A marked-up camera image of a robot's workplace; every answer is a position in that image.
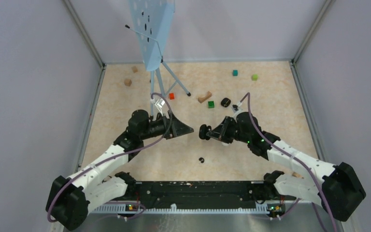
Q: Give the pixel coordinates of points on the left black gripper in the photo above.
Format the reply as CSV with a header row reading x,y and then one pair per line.
x,y
175,127

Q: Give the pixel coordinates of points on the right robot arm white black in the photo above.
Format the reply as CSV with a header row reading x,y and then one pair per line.
x,y
300,160

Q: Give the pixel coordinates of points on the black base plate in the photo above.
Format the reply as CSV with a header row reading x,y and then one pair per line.
x,y
200,194

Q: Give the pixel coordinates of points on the black earbud charging case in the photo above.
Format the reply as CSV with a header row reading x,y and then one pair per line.
x,y
225,102

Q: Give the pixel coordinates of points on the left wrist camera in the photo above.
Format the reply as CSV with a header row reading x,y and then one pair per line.
x,y
157,106

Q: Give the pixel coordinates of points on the light blue music stand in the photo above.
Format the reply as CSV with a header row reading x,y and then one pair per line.
x,y
151,23

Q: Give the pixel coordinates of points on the wooden cube near stand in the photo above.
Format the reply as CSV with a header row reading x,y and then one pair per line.
x,y
127,82

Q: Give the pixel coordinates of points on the aluminium rail frame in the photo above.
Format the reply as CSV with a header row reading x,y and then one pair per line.
x,y
128,208

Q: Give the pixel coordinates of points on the lime green cube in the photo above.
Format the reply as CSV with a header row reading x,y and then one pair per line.
x,y
254,77

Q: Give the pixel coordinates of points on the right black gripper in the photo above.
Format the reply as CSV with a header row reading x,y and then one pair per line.
x,y
220,132

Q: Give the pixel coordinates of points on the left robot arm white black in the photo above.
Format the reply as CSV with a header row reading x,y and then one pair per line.
x,y
108,157

